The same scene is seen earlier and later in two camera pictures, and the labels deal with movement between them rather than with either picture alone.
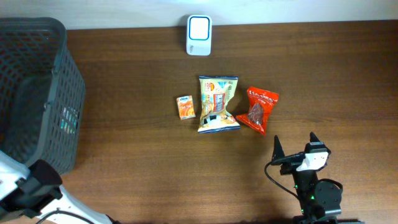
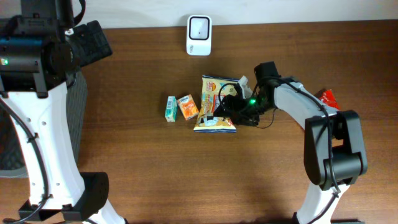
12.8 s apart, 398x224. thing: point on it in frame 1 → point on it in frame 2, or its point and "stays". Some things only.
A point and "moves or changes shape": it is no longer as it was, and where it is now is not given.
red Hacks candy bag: (260, 103) moves or changes shape
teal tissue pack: (69, 120) → (171, 109)
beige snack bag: (217, 91) stays
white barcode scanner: (199, 35) stays
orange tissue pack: (186, 107) stays
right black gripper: (294, 158) → (226, 106)
